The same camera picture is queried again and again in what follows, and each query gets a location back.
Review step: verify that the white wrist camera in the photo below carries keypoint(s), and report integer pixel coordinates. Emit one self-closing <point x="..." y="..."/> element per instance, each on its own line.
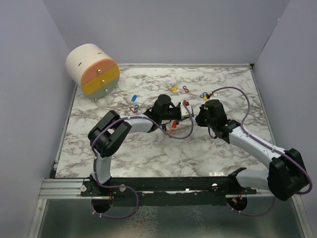
<point x="214" y="96"/>
<point x="185" y="110"/>

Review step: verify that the round pastel drawer cabinet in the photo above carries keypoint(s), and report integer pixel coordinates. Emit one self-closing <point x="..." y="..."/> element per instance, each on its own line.
<point x="95" y="72"/>

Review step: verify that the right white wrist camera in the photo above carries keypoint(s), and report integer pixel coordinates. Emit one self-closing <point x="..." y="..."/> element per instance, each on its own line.
<point x="214" y="96"/>

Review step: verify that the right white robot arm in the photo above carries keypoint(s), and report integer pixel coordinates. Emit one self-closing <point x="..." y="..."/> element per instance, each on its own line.
<point x="286" y="174"/>

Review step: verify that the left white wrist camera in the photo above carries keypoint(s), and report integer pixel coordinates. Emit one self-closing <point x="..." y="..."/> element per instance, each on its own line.
<point x="185" y="110"/>

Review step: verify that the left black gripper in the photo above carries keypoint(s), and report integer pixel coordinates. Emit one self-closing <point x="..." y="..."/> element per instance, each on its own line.
<point x="179" y="105"/>

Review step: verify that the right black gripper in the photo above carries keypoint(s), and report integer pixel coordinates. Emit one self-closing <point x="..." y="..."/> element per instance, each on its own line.
<point x="199" y="117"/>

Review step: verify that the blue tag key left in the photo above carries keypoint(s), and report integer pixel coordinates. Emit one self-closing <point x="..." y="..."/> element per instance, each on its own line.
<point x="134" y="98"/>

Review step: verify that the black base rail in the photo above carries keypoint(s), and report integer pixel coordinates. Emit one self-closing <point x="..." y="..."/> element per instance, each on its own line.
<point x="164" y="191"/>

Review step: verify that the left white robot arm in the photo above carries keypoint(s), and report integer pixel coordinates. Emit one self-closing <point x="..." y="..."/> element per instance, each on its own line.
<point x="110" y="132"/>

